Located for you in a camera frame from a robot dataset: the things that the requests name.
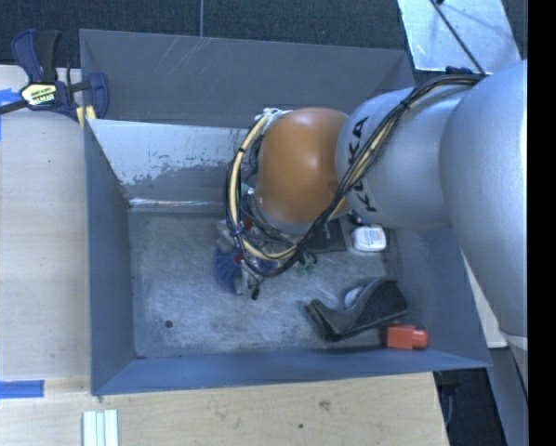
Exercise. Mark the grey metal bin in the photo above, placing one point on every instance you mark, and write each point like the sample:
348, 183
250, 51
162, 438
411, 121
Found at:
189, 305

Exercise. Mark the dark green flat block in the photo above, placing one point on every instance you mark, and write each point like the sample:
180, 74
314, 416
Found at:
334, 242

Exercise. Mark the pale wood flat board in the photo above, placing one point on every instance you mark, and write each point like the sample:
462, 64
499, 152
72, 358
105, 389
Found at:
41, 249

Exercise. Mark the orange small block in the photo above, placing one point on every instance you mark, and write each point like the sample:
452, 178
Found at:
404, 337

